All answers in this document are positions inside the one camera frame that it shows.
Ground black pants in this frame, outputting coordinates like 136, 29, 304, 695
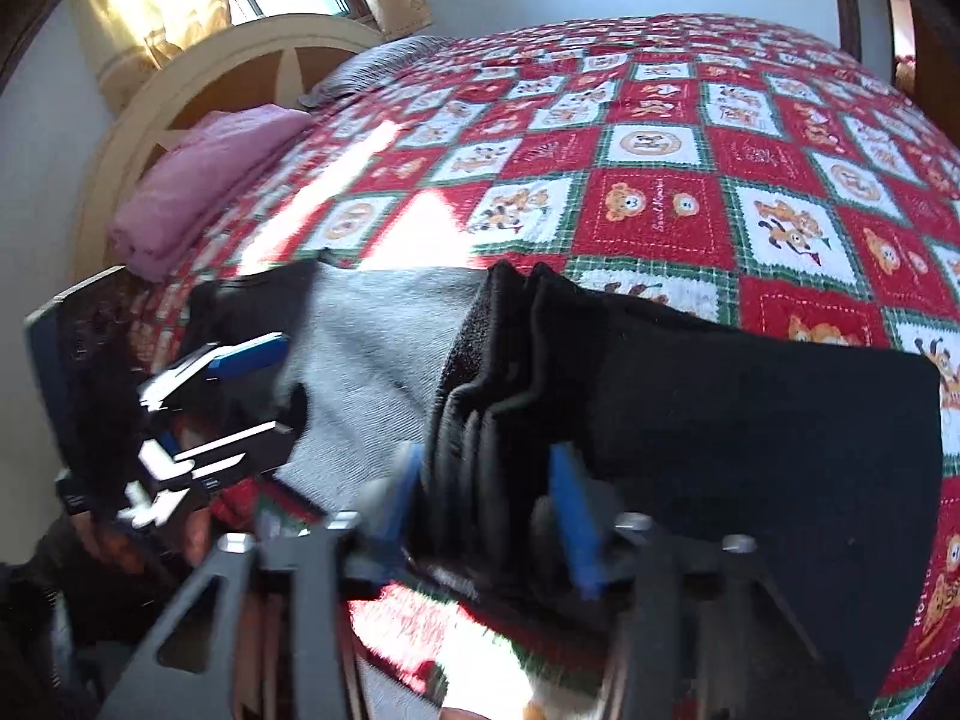
180, 259, 946, 720

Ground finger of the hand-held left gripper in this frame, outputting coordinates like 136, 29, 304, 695
139, 332, 291, 411
118, 420, 297, 530

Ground red checked printed blanket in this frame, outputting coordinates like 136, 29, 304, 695
135, 13, 960, 720

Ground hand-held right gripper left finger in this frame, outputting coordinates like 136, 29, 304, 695
97, 442, 428, 720

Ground wide yellow curtain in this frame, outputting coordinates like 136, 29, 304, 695
67, 0, 233, 113

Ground brown wooden door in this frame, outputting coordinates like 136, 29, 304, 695
904, 0, 960, 115

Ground folded pink blanket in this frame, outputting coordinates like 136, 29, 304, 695
109, 105, 316, 282

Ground striped pillow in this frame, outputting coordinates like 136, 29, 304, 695
300, 35, 458, 107

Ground cream and brown headboard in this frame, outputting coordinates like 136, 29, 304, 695
71, 13, 387, 286

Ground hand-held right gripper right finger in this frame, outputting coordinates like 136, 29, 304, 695
531, 442, 848, 720

